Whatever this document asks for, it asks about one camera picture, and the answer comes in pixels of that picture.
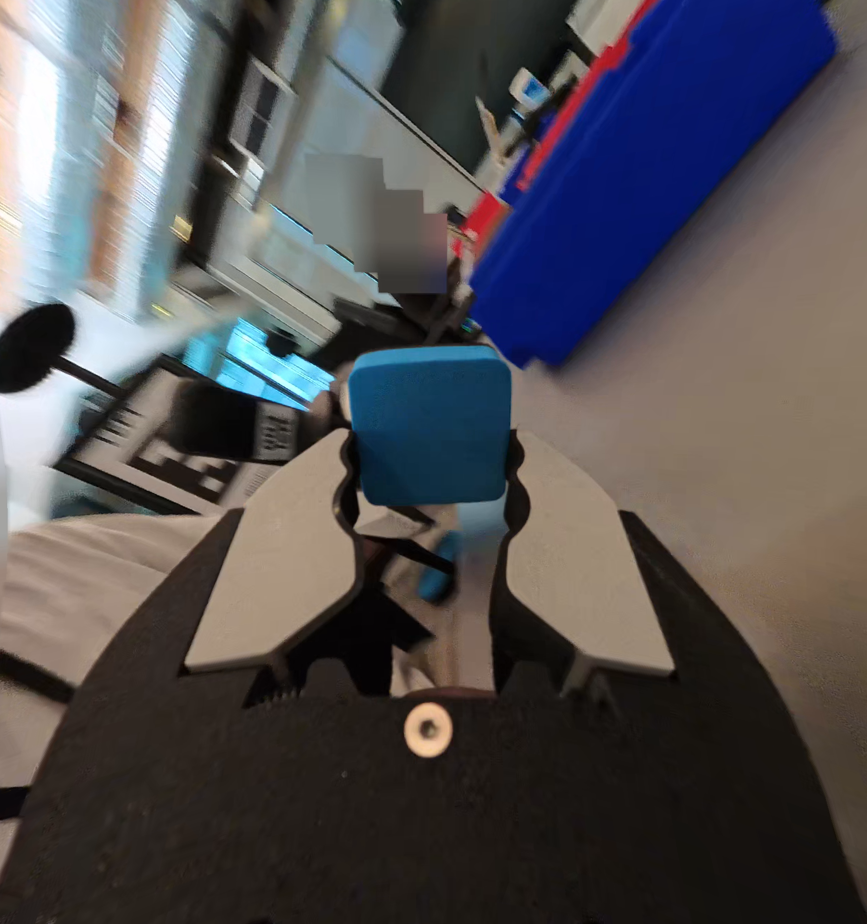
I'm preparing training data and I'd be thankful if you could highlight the blue plastic bin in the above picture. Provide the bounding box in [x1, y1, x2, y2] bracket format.
[470, 0, 839, 371]

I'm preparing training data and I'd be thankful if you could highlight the red plastic bin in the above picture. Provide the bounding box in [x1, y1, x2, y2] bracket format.
[450, 0, 662, 254]

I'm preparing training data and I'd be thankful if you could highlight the lit blue screen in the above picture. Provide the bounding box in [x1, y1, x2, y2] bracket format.
[184, 318, 337, 412]

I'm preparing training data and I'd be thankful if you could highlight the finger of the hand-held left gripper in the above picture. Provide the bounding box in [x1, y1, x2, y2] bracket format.
[356, 504, 465, 540]

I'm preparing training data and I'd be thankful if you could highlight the black round knob on rod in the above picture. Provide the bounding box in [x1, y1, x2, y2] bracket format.
[0, 303, 126, 398]

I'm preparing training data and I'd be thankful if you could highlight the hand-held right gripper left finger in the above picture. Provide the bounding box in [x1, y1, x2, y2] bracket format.
[183, 427, 378, 697]

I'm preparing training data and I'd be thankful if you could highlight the framed tag poster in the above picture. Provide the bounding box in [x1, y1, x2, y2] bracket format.
[54, 354, 261, 515]

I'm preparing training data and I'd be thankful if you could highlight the blue wristband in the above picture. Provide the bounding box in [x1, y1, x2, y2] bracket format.
[418, 533, 465, 605]

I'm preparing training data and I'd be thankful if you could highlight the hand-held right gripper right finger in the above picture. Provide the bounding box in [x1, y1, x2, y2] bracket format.
[490, 429, 677, 697]

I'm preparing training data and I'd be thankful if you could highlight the light blue square pad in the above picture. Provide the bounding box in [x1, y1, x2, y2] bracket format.
[348, 345, 514, 506]

